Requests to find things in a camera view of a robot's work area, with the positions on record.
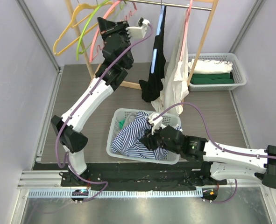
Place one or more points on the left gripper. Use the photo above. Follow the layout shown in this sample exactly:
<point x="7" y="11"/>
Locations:
<point x="107" y="27"/>

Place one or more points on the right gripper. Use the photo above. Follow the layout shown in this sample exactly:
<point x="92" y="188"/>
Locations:
<point x="152" y="139"/>

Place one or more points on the blue striped tank top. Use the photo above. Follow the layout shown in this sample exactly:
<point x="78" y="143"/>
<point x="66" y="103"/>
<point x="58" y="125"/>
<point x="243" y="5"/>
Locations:
<point x="133" y="142"/>

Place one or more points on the grey tank top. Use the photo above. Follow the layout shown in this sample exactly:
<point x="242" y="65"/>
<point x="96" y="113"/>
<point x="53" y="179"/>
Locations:
<point x="130" y="118"/>

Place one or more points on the green tank top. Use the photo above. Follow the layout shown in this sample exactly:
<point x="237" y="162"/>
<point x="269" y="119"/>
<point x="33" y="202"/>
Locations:
<point x="121" y="123"/>

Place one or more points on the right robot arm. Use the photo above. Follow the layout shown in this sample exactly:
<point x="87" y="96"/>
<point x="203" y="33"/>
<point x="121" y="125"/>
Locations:
<point x="218" y="161"/>

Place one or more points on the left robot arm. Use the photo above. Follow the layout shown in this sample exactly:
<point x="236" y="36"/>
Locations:
<point x="118" y="60"/>

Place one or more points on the black tank top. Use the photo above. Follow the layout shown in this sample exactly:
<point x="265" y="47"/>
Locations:
<point x="151" y="88"/>

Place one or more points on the white tank top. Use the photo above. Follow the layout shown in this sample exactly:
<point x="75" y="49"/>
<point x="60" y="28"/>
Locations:
<point x="175" y="86"/>

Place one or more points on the light blue hanger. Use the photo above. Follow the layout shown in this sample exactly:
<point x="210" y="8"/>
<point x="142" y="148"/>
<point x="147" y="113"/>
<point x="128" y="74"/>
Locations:
<point x="156" y="42"/>

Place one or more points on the light pink hanger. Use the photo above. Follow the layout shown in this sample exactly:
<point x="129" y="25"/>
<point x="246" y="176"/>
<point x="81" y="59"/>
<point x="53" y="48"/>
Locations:
<point x="186" y="24"/>

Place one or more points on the white empty basket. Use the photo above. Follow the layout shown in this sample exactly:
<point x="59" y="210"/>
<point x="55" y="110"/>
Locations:
<point x="114" y="130"/>

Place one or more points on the folded green cloth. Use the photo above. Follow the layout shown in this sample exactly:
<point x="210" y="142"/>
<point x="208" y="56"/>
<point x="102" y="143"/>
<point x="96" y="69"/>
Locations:
<point x="205" y="79"/>

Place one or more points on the white basket with clothes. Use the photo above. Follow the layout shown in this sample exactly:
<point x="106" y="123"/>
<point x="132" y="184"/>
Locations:
<point x="237" y="71"/>

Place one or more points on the folded white cloth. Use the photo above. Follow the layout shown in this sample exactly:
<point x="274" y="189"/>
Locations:
<point x="213" y="67"/>

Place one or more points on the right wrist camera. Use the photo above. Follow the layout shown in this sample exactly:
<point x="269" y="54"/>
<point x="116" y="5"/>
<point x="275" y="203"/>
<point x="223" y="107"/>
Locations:
<point x="156" y="122"/>

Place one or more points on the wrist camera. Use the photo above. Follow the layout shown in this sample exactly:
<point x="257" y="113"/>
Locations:
<point x="156" y="122"/>
<point x="139" y="31"/>

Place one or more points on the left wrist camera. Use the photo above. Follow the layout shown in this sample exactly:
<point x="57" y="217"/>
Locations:
<point x="139" y="31"/>

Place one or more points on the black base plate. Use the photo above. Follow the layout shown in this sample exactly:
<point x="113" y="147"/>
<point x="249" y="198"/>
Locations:
<point x="137" y="176"/>

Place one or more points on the white slotted cable duct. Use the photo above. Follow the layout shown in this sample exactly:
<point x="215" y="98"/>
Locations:
<point x="78" y="193"/>

